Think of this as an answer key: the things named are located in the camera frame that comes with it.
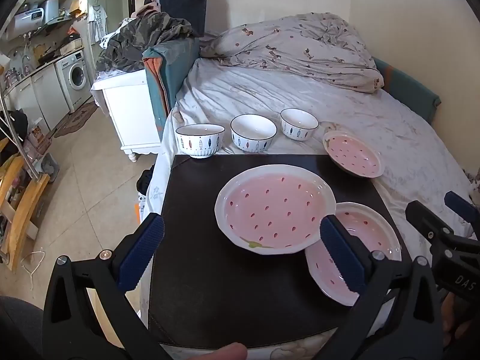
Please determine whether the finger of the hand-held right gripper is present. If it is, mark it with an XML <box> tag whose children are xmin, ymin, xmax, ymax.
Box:
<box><xmin>444</xmin><ymin>191</ymin><xmax>480</xmax><ymax>240</ymax></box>
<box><xmin>405</xmin><ymin>200</ymin><xmax>453</xmax><ymax>249</ymax></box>

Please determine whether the large pink dotted plate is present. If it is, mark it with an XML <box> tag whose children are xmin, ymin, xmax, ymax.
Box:
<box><xmin>214</xmin><ymin>164</ymin><xmax>337</xmax><ymax>256</ymax></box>

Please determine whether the person's left hand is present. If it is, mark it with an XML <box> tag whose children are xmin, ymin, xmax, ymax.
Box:
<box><xmin>202</xmin><ymin>342</ymin><xmax>249</xmax><ymax>360</ymax></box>

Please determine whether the grey printed quilt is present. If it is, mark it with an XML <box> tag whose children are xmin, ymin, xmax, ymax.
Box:
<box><xmin>199</xmin><ymin>12</ymin><xmax>385</xmax><ymax>94</ymax></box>

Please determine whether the metal pole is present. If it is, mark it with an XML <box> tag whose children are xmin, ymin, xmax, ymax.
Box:
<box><xmin>0</xmin><ymin>93</ymin><xmax>41</xmax><ymax>179</ymax></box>

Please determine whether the white cable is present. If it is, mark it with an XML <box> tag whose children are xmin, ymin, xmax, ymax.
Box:
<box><xmin>20</xmin><ymin>247</ymin><xmax>46</xmax><ymax>290</ymax></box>

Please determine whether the ribbed white fish-pattern bowl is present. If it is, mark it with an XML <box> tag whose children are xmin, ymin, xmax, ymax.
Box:
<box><xmin>175</xmin><ymin>124</ymin><xmax>226</xmax><ymax>159</ymax></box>

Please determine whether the person's right hand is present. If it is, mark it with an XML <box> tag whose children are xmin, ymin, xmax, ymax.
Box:
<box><xmin>442</xmin><ymin>292</ymin><xmax>480</xmax><ymax>347</ymax></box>

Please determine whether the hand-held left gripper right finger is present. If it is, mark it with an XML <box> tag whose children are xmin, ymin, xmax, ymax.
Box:
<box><xmin>319</xmin><ymin>214</ymin><xmax>446</xmax><ymax>360</ymax></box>

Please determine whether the grey bin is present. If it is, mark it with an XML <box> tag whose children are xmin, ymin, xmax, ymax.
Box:
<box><xmin>37</xmin><ymin>152</ymin><xmax>60</xmax><ymax>185</ymax></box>

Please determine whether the white washing machine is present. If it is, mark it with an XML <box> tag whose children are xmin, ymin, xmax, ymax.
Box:
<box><xmin>54</xmin><ymin>49</ymin><xmax>94</xmax><ymax>114</ymax></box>

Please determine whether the brown floor rug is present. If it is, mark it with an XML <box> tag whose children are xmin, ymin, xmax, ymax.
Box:
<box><xmin>54</xmin><ymin>101</ymin><xmax>99</xmax><ymax>139</ymax></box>

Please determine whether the white hanging shirt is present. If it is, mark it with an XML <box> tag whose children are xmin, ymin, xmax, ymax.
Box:
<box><xmin>88</xmin><ymin>4</ymin><xmax>108</xmax><ymax>44</ymax></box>

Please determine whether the small pink dotted plate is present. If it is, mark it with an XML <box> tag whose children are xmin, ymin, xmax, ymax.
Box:
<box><xmin>304</xmin><ymin>202</ymin><xmax>403</xmax><ymax>307</ymax></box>
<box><xmin>322</xmin><ymin>130</ymin><xmax>385</xmax><ymax>179</ymax></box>

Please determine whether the white kitchen counter cabinet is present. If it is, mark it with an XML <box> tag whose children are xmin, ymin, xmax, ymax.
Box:
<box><xmin>3</xmin><ymin>65</ymin><xmax>72</xmax><ymax>133</ymax></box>

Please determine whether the large white fish-pattern bowl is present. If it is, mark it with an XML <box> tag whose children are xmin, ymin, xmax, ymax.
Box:
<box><xmin>230</xmin><ymin>114</ymin><xmax>278</xmax><ymax>154</ymax></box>

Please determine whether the dark brown board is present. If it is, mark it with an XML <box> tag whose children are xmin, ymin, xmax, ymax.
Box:
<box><xmin>147</xmin><ymin>154</ymin><xmax>412</xmax><ymax>350</ymax></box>

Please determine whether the camouflage clothes pile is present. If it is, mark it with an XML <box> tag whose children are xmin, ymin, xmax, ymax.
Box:
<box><xmin>95</xmin><ymin>10</ymin><xmax>194</xmax><ymax>74</ymax></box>

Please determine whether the white water heater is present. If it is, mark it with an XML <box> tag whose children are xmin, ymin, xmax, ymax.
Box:
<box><xmin>14</xmin><ymin>7</ymin><xmax>48</xmax><ymax>33</ymax></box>

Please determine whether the wooden rack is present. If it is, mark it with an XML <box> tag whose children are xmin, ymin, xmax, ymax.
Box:
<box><xmin>0</xmin><ymin>155</ymin><xmax>52</xmax><ymax>274</ymax></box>

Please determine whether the small white fish-pattern bowl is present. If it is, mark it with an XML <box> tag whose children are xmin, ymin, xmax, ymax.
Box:
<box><xmin>280</xmin><ymin>108</ymin><xmax>320</xmax><ymax>142</ymax></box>

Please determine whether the person's grey clothing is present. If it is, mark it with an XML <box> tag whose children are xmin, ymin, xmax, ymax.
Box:
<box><xmin>0</xmin><ymin>295</ymin><xmax>44</xmax><ymax>360</ymax></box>

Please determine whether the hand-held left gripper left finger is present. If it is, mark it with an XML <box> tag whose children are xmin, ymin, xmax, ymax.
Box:
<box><xmin>42</xmin><ymin>213</ymin><xmax>169</xmax><ymax>360</ymax></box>

